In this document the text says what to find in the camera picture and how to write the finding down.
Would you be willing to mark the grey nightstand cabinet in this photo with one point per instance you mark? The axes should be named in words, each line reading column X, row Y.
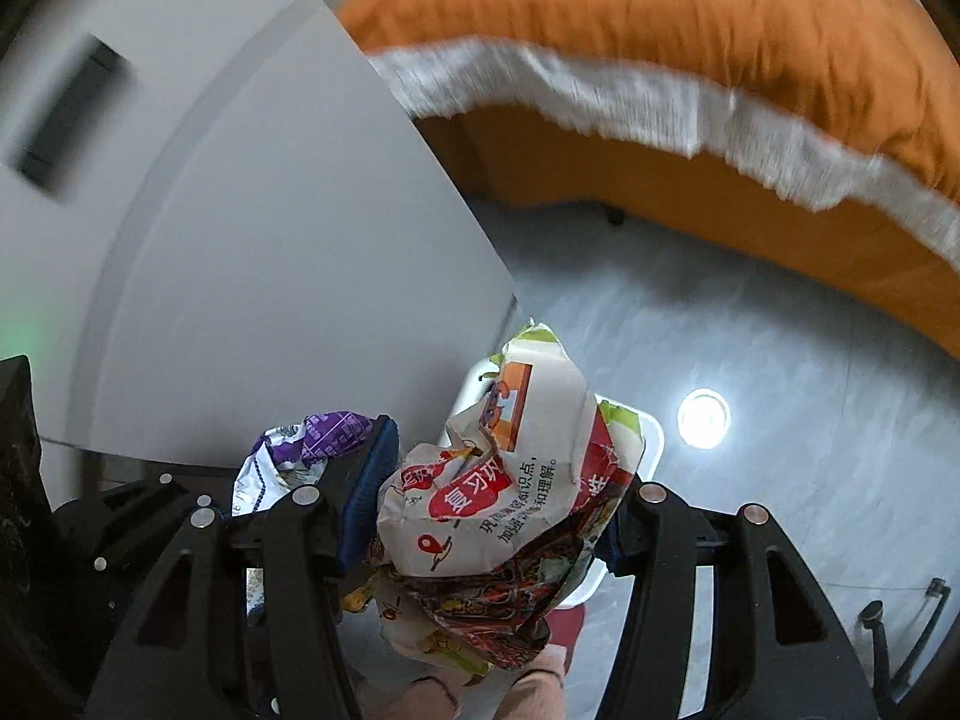
column 216, row 219

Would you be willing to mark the printed paper wrapper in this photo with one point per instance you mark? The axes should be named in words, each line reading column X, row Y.
column 478, row 540

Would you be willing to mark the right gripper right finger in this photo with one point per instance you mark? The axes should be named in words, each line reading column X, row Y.
column 778, row 649

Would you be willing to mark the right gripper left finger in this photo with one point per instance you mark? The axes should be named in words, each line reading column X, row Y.
column 236, row 617

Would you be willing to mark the purple white wrapper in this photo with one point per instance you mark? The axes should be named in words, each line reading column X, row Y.
column 286, row 457

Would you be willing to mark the white fringed bed sheet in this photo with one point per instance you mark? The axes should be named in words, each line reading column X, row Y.
column 668, row 110

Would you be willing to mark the red slipper foot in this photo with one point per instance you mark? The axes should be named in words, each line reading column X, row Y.
column 565, row 625

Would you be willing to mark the orange bed cover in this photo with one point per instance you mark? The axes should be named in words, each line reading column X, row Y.
column 875, row 75

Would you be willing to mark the black chair base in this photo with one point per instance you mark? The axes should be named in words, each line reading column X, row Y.
column 898, row 645

